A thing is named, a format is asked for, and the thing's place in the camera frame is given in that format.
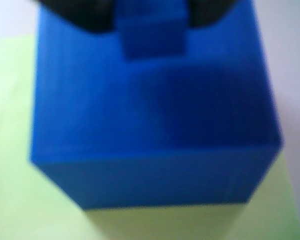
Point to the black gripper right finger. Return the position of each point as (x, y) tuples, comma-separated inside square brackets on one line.
[(206, 11)]

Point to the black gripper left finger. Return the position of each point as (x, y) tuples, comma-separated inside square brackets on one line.
[(87, 13)]

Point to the tiny blue cube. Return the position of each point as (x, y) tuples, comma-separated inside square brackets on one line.
[(152, 37)]

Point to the large blue cube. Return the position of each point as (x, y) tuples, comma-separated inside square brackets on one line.
[(115, 125)]

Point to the green paper square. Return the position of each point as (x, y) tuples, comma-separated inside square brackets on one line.
[(15, 175)]

